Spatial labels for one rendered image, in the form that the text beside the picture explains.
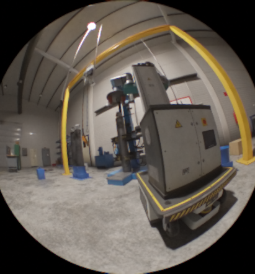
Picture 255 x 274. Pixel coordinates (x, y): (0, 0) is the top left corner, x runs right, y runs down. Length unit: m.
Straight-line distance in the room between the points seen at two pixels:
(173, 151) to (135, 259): 0.66
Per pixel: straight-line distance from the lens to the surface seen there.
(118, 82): 1.41
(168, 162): 0.48
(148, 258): 0.67
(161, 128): 0.48
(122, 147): 2.11
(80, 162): 2.78
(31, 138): 12.00
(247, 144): 1.98
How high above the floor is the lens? 0.62
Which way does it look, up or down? 9 degrees up
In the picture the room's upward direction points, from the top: 9 degrees counter-clockwise
